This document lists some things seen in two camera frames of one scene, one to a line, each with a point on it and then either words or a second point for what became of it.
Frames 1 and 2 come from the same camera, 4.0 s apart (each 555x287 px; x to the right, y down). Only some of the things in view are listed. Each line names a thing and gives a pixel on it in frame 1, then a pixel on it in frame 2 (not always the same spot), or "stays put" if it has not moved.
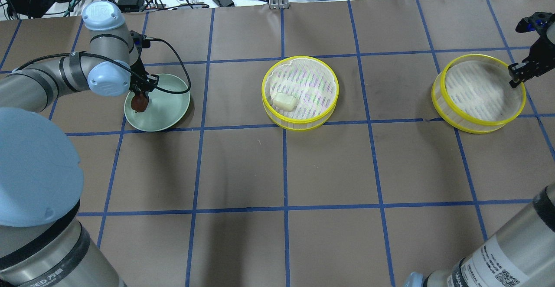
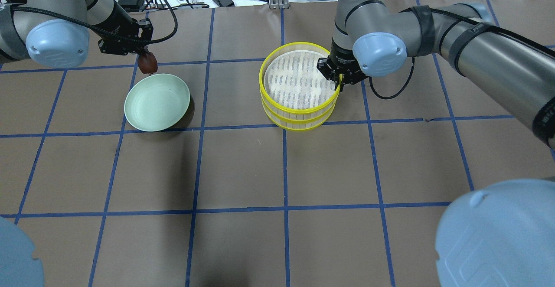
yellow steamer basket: x=473 y=94 to x=292 y=85
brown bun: x=139 y=102 to x=148 y=63
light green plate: x=164 y=110 stays put
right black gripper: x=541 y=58 to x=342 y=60
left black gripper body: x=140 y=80 to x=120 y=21
